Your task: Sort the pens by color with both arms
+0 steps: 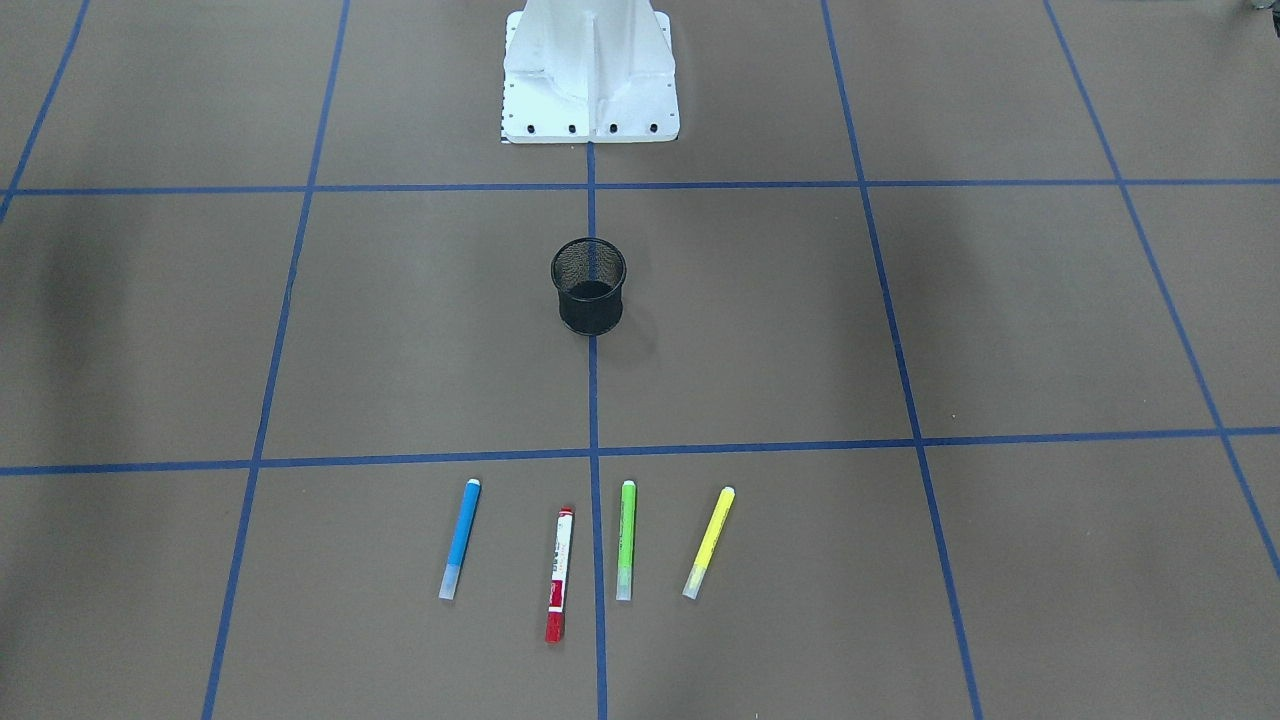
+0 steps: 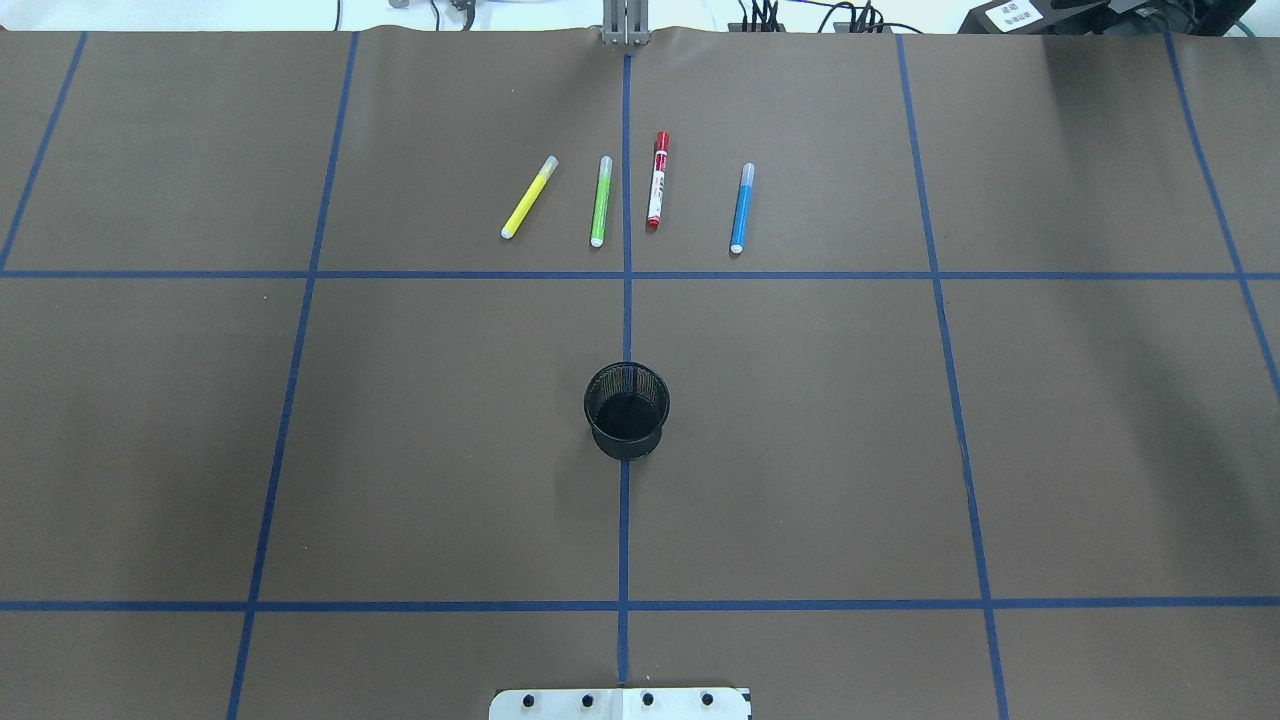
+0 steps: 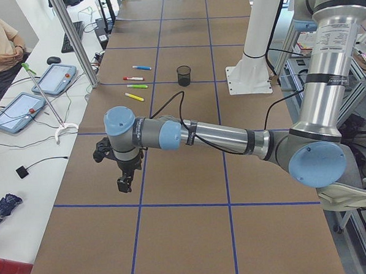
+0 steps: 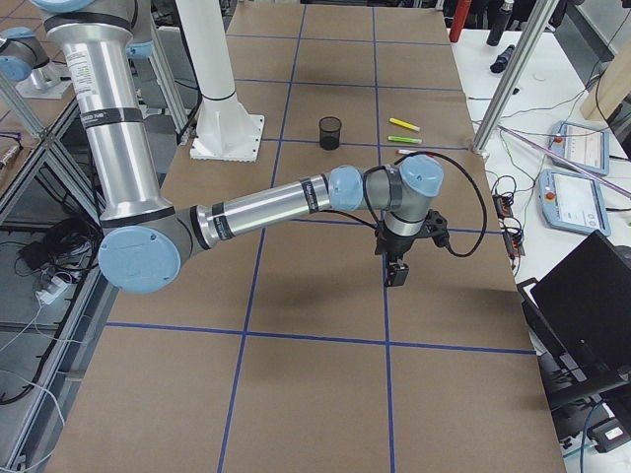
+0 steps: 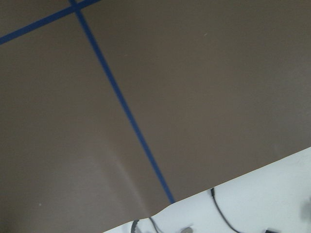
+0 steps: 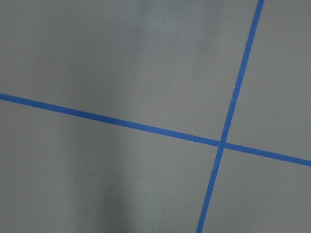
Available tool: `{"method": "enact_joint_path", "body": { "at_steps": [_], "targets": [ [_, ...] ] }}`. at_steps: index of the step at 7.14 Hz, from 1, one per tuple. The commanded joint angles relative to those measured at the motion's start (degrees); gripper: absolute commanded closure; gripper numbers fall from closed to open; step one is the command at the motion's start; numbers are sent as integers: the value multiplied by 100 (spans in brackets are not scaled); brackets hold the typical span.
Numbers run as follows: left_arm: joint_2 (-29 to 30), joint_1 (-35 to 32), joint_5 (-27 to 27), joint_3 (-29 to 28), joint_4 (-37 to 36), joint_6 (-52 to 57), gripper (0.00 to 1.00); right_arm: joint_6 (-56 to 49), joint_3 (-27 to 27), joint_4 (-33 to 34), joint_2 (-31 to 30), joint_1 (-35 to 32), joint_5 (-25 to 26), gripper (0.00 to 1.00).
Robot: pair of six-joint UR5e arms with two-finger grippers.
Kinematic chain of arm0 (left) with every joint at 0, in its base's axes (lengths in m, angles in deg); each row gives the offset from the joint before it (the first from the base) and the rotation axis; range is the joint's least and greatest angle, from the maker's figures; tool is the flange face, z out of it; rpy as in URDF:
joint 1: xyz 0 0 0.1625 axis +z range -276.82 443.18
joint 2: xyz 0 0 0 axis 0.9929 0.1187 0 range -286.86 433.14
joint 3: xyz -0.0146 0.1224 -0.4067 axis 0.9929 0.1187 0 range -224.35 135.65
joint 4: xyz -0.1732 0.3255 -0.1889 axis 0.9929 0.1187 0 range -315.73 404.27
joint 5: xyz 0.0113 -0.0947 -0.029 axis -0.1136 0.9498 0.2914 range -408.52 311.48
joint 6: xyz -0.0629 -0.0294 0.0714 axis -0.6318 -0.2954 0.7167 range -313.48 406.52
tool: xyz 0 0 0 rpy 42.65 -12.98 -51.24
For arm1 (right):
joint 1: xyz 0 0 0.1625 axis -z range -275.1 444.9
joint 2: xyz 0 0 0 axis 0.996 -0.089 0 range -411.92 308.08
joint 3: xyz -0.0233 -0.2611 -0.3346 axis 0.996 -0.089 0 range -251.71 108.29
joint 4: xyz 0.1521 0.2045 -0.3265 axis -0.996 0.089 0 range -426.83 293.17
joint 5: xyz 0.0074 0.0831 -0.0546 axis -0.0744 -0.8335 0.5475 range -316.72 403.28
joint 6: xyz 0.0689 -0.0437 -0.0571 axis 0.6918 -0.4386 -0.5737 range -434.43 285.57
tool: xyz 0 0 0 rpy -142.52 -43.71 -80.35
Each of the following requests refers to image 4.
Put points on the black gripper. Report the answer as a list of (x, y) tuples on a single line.
[(395, 245)]

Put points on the upper teach pendant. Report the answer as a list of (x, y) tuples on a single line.
[(586, 147)]

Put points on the teach pendant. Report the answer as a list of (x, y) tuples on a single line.
[(586, 147), (572, 202)]

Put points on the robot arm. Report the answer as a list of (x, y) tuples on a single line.
[(147, 240)]

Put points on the yellow highlighter pen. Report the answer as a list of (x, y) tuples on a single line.
[(404, 124)]

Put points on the red bottle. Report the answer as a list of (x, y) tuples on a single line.
[(459, 19)]

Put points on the brown table mat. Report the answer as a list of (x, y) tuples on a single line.
[(282, 351)]

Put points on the black mesh pen cup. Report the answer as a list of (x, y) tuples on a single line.
[(329, 132)]

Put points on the white power strip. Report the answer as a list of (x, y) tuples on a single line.
[(52, 290)]

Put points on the lower teach pendant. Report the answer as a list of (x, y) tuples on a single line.
[(572, 202)]

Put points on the green highlighter pen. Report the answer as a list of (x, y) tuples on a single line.
[(404, 140)]

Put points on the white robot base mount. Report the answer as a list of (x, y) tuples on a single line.
[(225, 131)]

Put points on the black laptop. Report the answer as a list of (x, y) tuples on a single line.
[(581, 312)]

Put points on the black bottle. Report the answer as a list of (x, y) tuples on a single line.
[(500, 23)]

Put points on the aluminium frame post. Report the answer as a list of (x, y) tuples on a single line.
[(538, 19)]

